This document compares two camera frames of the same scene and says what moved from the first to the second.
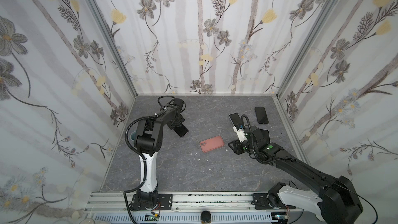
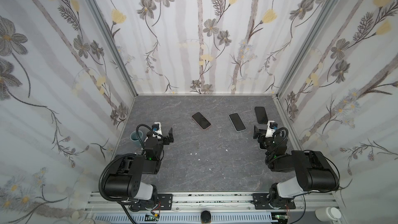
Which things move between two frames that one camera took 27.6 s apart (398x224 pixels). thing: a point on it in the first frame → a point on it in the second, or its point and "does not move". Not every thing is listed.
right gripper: [236, 146] → [259, 135]
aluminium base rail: [187, 208] does not move
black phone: [260, 112] does not move
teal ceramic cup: [132, 135] does not move
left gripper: [172, 125] → [164, 139]
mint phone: [235, 119] does not move
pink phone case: [210, 143] → [203, 123]
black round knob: [205, 217] does not move
